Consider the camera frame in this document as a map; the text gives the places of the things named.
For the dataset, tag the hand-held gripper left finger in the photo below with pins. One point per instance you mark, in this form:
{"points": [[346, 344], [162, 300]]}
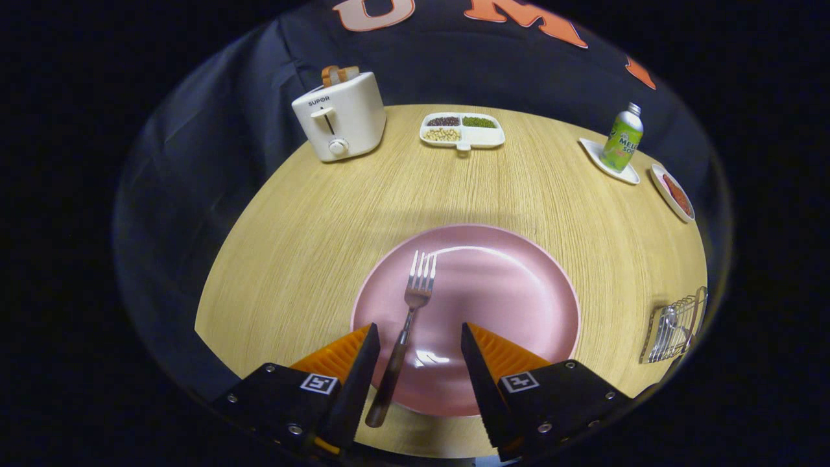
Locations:
{"points": [[362, 376]]}

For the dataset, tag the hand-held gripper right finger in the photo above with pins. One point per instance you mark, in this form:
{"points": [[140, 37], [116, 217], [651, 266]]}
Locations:
{"points": [[478, 376]]}

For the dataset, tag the pink plate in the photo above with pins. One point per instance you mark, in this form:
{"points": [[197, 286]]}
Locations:
{"points": [[506, 292]]}

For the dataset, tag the white divided snack dish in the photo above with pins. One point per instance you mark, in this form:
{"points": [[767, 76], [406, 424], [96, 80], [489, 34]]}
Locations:
{"points": [[483, 136]]}

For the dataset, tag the yellow soybeans pile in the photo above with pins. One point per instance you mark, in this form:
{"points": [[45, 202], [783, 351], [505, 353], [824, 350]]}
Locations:
{"points": [[442, 134]]}

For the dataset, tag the white toaster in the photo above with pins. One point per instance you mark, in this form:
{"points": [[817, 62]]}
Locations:
{"points": [[347, 126]]}

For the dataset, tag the white square coaster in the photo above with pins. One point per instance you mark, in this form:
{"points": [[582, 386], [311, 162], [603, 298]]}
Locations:
{"points": [[593, 152]]}

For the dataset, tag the green beans pile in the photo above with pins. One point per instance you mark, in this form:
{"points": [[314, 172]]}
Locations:
{"points": [[478, 121]]}

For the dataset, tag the dark red beans pile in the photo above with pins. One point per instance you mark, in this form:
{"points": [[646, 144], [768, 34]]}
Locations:
{"points": [[443, 121]]}

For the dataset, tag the white oval food plate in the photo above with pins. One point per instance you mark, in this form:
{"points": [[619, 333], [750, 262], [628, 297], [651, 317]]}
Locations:
{"points": [[661, 188]]}

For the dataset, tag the red meat pieces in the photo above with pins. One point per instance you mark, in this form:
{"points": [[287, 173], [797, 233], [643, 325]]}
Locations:
{"points": [[677, 194]]}

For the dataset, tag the green soda bottle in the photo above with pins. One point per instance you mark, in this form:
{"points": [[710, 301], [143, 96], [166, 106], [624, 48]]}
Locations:
{"points": [[622, 139]]}

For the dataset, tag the brown toast slice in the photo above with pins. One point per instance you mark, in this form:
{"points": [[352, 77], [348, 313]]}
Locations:
{"points": [[350, 71], [330, 76]]}

